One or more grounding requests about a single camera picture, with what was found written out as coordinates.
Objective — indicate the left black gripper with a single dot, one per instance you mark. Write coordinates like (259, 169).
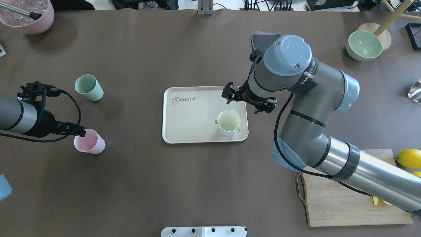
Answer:
(47, 123)

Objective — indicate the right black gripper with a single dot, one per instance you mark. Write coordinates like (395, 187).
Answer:
(252, 100)

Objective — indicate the pink plastic cup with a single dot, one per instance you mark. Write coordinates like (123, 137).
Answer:
(92, 143)

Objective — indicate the cream plastic cup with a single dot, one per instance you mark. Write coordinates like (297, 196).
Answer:
(228, 122)

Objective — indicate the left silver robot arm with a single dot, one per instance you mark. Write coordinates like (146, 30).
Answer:
(20, 117)

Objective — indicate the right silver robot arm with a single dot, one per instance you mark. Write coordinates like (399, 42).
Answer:
(320, 90)

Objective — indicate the cream rabbit tray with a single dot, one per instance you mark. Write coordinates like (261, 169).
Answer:
(190, 115)

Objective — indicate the black mirror tray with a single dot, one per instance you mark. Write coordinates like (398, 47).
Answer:
(413, 32)

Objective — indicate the green plastic cup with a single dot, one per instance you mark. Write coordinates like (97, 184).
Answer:
(88, 86)

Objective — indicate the grey folded cloth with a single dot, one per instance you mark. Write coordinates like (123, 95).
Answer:
(263, 40)

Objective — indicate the metal tongs in bowl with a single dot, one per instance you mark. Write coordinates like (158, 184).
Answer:
(20, 11)

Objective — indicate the pink bowl with ice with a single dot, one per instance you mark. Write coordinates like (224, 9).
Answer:
(25, 24)

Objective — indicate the green plastic bowl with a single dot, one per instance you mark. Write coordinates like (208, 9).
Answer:
(363, 46)

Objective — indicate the wooden cutting board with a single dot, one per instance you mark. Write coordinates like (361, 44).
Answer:
(327, 203)

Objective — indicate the metal ice scoop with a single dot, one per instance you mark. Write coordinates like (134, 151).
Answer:
(414, 93)

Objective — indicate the whole lemon outer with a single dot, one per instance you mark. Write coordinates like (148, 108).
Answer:
(409, 158)

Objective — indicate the whole lemon near lime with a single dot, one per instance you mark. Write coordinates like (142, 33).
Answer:
(416, 173)

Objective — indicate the aluminium frame post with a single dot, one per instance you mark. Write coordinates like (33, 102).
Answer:
(205, 7)

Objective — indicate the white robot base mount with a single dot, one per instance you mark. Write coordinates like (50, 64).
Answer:
(205, 231)

